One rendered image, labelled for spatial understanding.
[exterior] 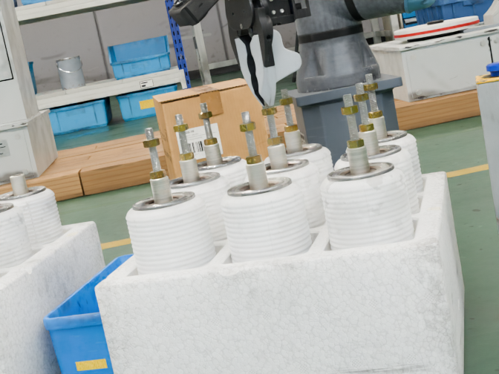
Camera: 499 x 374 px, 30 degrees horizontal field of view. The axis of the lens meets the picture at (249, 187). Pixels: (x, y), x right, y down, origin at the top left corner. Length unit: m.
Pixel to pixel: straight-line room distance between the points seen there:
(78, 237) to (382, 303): 0.58
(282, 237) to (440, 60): 2.20
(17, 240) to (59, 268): 0.08
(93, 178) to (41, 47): 6.51
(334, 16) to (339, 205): 0.66
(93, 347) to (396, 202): 0.44
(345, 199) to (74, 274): 0.52
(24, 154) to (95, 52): 6.36
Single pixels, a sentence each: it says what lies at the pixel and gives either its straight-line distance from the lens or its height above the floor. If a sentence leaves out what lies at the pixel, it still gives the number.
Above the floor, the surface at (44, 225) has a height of 0.20.
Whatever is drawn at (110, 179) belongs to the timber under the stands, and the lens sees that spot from 3.02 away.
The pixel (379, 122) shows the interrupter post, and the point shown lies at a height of 0.27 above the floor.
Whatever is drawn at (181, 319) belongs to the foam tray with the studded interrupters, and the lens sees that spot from 1.06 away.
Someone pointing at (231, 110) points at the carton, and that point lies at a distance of 2.21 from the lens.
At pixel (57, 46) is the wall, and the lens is 9.47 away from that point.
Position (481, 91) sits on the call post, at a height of 0.30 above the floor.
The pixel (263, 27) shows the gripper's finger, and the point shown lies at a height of 0.43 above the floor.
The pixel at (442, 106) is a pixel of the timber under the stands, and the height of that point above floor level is 0.05.
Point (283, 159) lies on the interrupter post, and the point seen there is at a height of 0.26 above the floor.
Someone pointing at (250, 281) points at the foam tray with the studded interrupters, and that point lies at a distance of 1.02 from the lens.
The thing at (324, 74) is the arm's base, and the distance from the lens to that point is 1.62.
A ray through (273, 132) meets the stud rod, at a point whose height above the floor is 0.30.
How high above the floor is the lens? 0.44
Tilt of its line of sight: 10 degrees down
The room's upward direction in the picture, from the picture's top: 11 degrees counter-clockwise
